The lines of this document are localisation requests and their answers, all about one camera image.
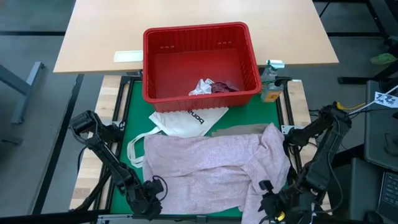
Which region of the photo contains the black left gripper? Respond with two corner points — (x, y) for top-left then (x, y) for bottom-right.
(126, 179), (165, 222)

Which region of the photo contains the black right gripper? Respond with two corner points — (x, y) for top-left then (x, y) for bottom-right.
(258, 179), (317, 224)

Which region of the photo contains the beige grey garment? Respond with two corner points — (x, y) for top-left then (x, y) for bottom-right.
(211, 123), (271, 138)

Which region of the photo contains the pink garment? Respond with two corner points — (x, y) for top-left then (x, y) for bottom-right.
(142, 122), (292, 224)

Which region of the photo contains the white garment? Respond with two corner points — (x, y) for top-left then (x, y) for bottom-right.
(188, 78), (215, 96)

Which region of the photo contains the red plastic laundry basket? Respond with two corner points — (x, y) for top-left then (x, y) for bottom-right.
(142, 21), (262, 112)

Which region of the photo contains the green table mat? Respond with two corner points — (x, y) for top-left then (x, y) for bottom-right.
(110, 80), (292, 218)

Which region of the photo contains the white tote bag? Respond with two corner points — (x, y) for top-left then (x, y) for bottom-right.
(126, 106), (230, 169)

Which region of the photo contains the maroon garment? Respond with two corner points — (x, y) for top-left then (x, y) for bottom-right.
(211, 80), (241, 94)

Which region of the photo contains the spray bottle with green label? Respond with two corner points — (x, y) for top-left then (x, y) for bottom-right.
(257, 59), (285, 94)

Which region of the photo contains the black round object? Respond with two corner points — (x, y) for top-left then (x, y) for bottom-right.
(363, 210), (385, 224)

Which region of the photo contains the grey keyboard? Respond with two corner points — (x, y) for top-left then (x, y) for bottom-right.
(377, 170), (398, 215)

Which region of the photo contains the white rod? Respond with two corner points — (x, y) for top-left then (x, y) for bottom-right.
(348, 85), (398, 116)

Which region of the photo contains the black desk leg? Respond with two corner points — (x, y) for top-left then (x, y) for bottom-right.
(337, 0), (398, 85)

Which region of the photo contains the white marker tag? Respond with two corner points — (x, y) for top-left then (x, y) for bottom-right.
(374, 91), (398, 109)

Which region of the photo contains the green shoe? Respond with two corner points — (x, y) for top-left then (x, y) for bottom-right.
(369, 52), (398, 65)

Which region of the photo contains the grey desk leg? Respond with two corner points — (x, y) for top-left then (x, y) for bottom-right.
(0, 61), (46, 125)

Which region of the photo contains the light wooden desk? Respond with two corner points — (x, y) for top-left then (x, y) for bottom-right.
(52, 0), (340, 75)

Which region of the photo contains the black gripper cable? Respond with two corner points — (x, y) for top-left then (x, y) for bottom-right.
(151, 175), (169, 202)

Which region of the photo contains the black cable bundle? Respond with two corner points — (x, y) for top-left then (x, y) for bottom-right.
(309, 108), (346, 215)

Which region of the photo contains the yellow cable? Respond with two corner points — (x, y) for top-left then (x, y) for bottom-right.
(337, 101), (368, 112)

